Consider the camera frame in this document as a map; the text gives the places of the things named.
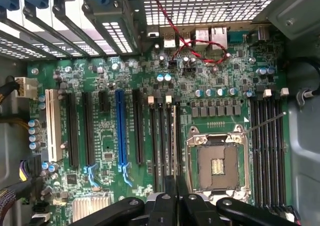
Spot black RAM slot white latches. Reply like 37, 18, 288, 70
259, 87, 273, 208
147, 93, 159, 194
276, 87, 290, 209
165, 93, 175, 194

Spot silver socket cover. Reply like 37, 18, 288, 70
199, 187, 253, 207

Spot CPU socket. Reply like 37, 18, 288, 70
185, 124, 252, 199

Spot silver finned heatsink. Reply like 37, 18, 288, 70
72, 195, 111, 223

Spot long black expansion slot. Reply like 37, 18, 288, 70
64, 92, 80, 169
131, 88, 146, 166
81, 92, 96, 167

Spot blue expansion slot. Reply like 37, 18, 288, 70
114, 88, 129, 167

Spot green motherboard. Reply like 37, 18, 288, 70
26, 23, 294, 226

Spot thin metal locking lever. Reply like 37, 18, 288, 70
243, 111, 288, 136

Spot short black expansion slot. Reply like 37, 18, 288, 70
98, 90, 111, 113

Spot open grey PC case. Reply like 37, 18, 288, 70
0, 0, 320, 226

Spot white expansion slot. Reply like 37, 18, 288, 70
45, 88, 63, 163

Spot white power connector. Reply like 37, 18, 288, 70
14, 76, 39, 100

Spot black connector purple wires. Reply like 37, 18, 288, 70
18, 154, 42, 184

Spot grey cable clip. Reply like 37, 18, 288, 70
296, 88, 313, 104

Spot yellow power wires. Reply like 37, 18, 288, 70
0, 117, 27, 131

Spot thick black looped cable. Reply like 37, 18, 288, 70
284, 56, 320, 99

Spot black braided power cable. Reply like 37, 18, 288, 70
0, 80, 21, 106

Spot red black twisted wire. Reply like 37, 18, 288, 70
146, 0, 231, 66

